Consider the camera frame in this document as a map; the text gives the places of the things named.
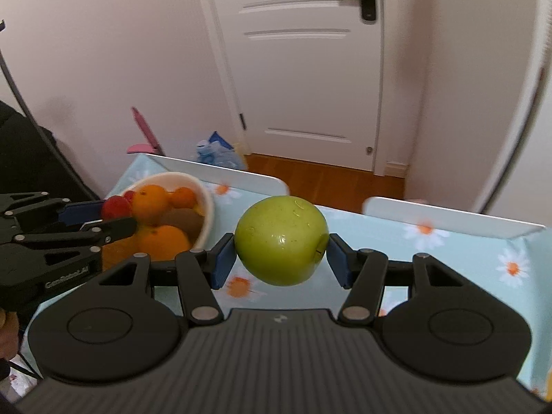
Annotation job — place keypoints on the round green apple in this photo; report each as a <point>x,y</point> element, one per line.
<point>280,237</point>

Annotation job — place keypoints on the white sliding door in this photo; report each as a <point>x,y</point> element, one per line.
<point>522,95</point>

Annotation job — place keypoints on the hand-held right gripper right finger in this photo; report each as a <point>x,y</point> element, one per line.
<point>338,263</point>

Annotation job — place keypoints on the orange mandarin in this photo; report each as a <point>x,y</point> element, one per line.
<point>149,202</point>

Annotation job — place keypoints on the white chair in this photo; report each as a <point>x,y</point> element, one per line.
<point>453,218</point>
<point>224,174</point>

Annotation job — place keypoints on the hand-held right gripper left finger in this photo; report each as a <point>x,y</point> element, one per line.
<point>223,263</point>

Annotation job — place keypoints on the daisy print blue tablecloth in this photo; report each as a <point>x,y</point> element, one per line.
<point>453,250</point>

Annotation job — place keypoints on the small red cherry tomato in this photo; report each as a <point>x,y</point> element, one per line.
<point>114,208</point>
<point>128,196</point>

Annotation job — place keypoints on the large orange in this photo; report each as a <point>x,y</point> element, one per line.
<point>166,243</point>

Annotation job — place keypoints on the white panel door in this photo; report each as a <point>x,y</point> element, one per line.
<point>310,86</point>

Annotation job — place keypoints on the pink plastic object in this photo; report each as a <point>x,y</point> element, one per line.
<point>144,131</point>

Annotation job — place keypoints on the cream oval bowl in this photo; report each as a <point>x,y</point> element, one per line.
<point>206,220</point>

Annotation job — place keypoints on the brown kiwi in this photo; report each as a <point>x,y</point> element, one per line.
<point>189,224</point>

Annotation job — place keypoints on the person's left hand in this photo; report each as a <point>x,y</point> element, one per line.
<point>8,336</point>

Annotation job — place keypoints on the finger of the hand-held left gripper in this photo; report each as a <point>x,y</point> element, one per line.
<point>112,229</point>
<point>82,212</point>

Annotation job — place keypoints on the black jacket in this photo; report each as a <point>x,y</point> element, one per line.
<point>26,159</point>

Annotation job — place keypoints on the small orange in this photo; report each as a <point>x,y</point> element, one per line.
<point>183,197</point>

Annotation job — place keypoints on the black stand pole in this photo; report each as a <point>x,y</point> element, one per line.
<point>26,103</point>

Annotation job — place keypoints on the blue plastic bag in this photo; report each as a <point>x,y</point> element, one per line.
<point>218,151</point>

